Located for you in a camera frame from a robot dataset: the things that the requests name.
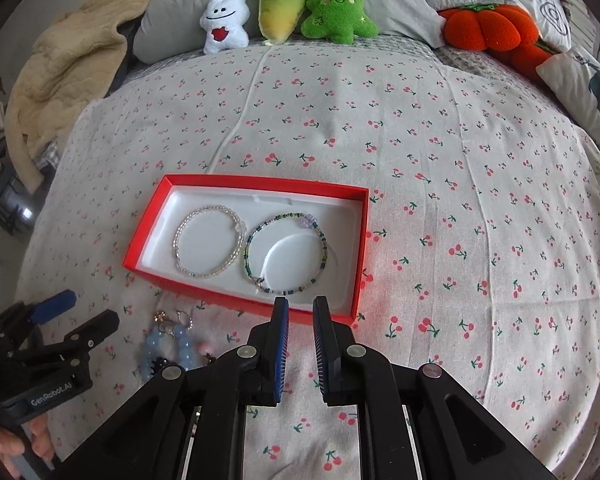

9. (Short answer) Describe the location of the clear crystal bead bracelet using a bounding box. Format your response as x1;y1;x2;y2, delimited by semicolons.
171;204;247;280

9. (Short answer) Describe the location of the cherry print bed sheet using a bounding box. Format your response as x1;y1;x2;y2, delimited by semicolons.
18;42;600;479

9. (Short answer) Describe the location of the left hand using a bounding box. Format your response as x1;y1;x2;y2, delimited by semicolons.
0;414;55;479

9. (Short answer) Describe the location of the red cardboard box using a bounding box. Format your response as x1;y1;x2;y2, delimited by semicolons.
123;174;370;324

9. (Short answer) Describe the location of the grey pillow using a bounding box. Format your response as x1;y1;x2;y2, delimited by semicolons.
133;0;444;64

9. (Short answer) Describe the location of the green tree plush toy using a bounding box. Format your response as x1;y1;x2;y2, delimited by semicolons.
300;0;378;44

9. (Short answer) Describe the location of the beige quilted blanket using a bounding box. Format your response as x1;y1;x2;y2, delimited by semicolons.
4;0;150;193

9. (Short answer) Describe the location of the yellow green carrot plush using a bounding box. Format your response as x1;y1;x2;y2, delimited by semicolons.
258;0;306;46

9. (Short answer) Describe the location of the light blue bead bracelet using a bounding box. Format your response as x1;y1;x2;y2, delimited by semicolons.
138;323;202;378

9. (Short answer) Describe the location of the white ghost plush toy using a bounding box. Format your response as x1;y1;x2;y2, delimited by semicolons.
199;0;250;55

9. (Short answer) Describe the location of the orange persimmon plush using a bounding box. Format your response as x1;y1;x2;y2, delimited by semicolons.
439;3;555;84

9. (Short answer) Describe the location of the white deer print pillow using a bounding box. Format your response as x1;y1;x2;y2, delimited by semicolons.
535;47;600;150

